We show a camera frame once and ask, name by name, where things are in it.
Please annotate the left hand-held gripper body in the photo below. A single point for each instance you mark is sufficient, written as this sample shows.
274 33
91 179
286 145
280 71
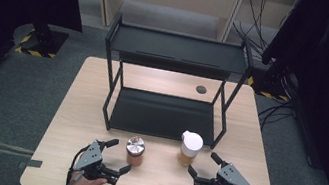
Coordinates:
91 156

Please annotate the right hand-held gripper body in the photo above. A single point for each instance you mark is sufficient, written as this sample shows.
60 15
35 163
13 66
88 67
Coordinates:
231 178

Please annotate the silver-lidded orange spice jar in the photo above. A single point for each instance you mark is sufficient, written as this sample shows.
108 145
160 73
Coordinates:
135 150

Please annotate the white-lidded glass jar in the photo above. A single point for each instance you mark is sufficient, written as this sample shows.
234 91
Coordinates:
190 146

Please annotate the black metal two-tier rack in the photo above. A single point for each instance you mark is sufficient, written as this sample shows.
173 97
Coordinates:
176 49

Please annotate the grey floor tape piece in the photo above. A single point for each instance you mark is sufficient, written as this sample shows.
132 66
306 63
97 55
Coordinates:
30 163

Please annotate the round grey table grommet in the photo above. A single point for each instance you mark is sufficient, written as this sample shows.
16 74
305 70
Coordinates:
201 89

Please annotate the stand base with striped tape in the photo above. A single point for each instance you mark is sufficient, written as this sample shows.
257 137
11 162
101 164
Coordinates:
42 43
271 85

